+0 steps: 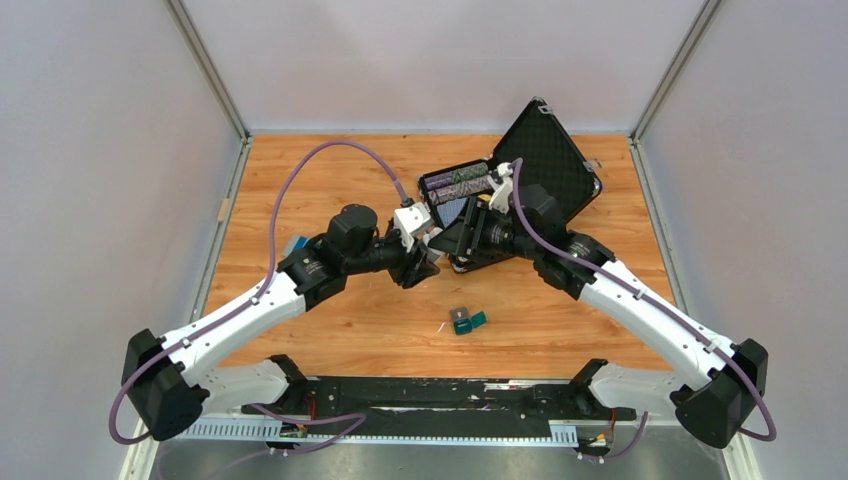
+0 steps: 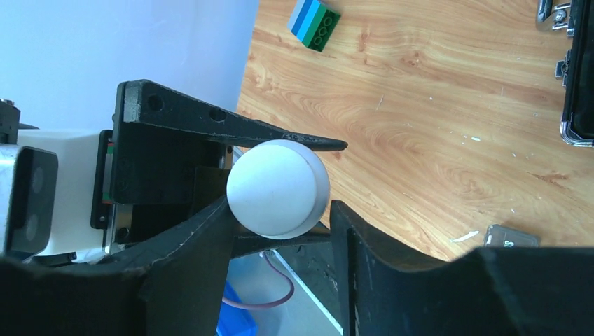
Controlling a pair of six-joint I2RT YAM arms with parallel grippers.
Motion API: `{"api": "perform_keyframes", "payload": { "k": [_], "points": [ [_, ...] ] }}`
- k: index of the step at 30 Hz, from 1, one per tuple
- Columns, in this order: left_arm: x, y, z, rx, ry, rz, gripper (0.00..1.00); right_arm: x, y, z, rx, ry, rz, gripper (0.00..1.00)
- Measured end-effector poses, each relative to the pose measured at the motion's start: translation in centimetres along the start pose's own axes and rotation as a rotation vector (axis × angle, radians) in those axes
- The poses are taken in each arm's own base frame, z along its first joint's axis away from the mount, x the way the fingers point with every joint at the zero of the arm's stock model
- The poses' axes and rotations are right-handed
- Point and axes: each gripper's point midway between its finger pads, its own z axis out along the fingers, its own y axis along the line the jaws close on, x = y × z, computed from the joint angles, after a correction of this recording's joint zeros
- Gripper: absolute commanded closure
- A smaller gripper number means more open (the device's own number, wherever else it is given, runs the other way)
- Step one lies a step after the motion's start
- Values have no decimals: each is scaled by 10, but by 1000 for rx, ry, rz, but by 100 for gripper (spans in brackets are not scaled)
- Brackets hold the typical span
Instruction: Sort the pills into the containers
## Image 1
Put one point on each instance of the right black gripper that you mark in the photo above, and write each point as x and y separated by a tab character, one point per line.
459	239

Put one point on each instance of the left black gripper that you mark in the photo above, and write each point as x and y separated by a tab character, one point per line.
406	273

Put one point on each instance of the teal pill organizer box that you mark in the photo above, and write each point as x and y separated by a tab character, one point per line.
464	322

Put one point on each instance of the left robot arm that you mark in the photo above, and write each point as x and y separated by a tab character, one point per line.
174	379

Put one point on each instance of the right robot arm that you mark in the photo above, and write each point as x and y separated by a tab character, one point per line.
714	383

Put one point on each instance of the blue playing card deck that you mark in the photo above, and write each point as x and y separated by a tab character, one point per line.
448	212

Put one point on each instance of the purple brown chip row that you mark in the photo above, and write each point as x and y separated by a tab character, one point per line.
443	195

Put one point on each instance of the purple green chip row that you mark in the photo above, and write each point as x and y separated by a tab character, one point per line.
455	176

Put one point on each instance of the blue green toy block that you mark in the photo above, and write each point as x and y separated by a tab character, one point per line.
296	242

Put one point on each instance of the black poker chip case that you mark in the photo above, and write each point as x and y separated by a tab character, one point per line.
552	160

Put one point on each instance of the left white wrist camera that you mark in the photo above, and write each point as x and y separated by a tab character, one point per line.
414	223

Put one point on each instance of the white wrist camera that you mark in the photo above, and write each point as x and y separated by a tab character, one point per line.
414	223
501	180

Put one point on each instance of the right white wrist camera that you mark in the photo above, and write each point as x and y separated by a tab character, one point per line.
501	180

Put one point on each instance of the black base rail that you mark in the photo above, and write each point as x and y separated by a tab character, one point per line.
441	407

